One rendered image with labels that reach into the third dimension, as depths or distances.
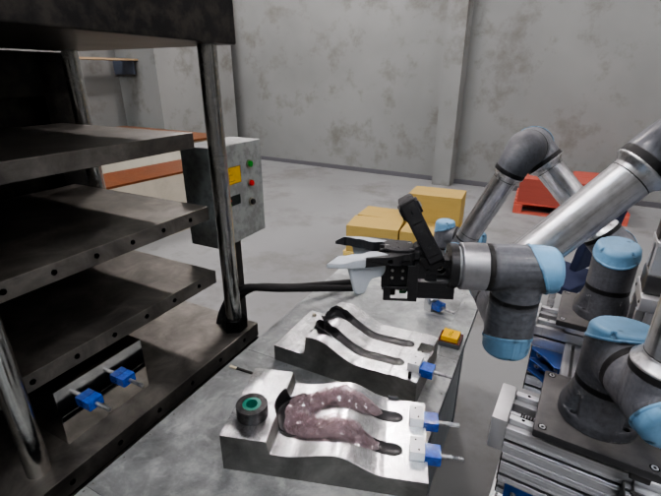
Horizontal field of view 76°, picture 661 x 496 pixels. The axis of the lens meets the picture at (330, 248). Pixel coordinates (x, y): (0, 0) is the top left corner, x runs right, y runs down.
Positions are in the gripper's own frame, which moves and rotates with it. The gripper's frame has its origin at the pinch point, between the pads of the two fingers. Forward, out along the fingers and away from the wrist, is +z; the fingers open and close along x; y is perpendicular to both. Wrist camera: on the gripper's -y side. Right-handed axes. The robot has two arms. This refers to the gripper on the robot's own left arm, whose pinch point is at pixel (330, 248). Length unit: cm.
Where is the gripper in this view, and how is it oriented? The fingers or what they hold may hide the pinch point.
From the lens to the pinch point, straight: 67.9
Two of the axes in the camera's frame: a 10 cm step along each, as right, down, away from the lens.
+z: -9.9, -0.4, 0.9
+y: -0.1, 9.7, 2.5
